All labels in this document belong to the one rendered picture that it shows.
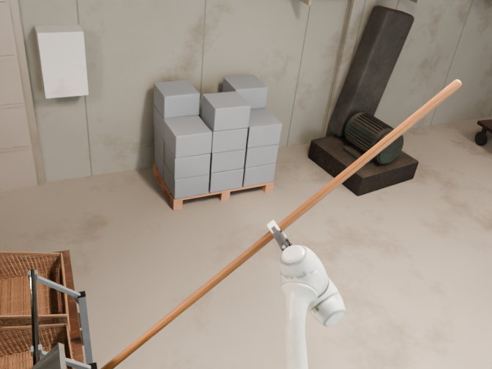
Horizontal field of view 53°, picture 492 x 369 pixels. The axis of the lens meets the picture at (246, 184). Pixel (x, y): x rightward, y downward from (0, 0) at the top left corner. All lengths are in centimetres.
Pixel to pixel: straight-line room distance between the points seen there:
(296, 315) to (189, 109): 377
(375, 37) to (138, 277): 355
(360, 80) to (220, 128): 192
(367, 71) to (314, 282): 470
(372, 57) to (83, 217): 350
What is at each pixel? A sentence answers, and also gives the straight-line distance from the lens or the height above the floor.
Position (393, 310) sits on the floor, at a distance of 445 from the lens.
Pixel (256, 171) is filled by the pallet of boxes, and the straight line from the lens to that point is 518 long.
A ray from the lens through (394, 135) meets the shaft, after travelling 176.
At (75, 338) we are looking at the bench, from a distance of 322.
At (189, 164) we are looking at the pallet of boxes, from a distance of 479.
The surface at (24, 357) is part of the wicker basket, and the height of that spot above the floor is 59.
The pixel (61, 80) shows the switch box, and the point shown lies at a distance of 485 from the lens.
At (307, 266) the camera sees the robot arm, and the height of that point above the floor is 215.
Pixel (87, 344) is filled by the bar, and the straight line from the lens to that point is 321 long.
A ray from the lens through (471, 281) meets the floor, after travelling 507.
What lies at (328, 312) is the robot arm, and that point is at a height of 199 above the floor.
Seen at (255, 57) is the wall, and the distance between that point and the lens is 558.
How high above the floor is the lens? 304
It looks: 34 degrees down
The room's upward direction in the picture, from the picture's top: 7 degrees clockwise
